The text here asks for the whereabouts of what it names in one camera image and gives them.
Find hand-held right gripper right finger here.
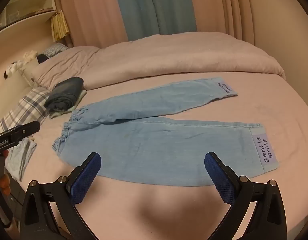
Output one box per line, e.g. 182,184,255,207
204,151,287,240

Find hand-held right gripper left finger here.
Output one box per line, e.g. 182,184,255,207
20,151,112,240

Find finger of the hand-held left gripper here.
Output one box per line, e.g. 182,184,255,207
0,120,41,143

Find light blue denim pants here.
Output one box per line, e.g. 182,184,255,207
52,77,280,187

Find person's left hand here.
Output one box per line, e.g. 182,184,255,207
0,172,11,195

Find pale striped cloth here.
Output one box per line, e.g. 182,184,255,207
5,139,37,182

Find plaid pillow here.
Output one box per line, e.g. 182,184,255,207
0,87,53,137

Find light green folded cloth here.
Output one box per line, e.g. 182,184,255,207
49,90,87,119

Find dark folded jeans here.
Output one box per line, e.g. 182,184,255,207
44,77,84,111

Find white plush toy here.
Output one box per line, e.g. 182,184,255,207
3,51,38,79

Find blue checkered cloth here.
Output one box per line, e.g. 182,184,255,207
38,42,68,64

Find pink bed sheet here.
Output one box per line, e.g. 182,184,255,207
19,72,308,240

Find cream shelf unit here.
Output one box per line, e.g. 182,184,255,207
0,0,57,43

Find yellow straw tassel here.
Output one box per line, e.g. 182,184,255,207
50,10,69,42

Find pink pillow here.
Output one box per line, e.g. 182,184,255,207
31,32,286,90

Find pink curtain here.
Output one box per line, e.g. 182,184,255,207
58,0,128,48
188,0,308,55

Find teal curtain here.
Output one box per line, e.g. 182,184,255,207
111,0,197,42

